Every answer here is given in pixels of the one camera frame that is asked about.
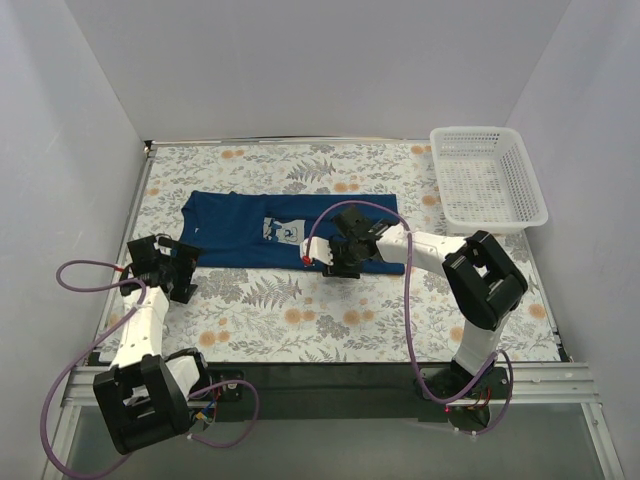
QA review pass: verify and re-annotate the blue printed t shirt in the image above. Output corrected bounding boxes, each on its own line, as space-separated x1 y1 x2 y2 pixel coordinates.
180 191 398 270

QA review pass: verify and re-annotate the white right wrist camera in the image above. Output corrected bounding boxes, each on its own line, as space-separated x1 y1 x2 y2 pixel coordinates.
300 236 333 266

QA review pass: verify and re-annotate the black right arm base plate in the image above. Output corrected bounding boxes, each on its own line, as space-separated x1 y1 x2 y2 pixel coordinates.
420 362 510 401

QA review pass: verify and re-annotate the floral patterned table mat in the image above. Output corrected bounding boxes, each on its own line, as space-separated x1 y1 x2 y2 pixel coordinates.
97 141 561 364

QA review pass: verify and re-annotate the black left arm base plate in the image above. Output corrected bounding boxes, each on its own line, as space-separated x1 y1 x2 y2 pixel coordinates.
197 369 244 403

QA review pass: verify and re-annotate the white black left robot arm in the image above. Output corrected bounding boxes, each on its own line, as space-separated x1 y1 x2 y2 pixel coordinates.
93 235 213 455

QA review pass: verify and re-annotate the aluminium frame rail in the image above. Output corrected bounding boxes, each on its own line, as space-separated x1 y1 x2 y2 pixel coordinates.
62 362 601 406

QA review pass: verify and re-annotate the white plastic basket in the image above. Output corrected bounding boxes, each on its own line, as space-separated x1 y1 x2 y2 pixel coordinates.
430 126 548 235

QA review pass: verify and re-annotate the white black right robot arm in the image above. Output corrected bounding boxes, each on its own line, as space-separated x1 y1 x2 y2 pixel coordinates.
300 200 528 404

